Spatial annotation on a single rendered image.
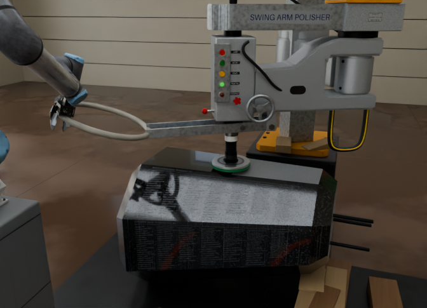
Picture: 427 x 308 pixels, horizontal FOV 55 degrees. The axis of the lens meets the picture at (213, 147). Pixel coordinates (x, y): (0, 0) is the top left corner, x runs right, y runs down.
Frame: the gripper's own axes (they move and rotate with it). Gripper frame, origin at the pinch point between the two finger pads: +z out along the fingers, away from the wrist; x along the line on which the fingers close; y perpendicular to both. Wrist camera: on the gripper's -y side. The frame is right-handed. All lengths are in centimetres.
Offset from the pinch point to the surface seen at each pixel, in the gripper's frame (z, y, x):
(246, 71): -53, 39, 70
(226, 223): 22, 59, 72
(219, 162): -1, 33, 78
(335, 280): 40, 96, 132
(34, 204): 27.9, 25.0, -12.2
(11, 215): 29.3, 31.0, -22.6
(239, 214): 16, 61, 78
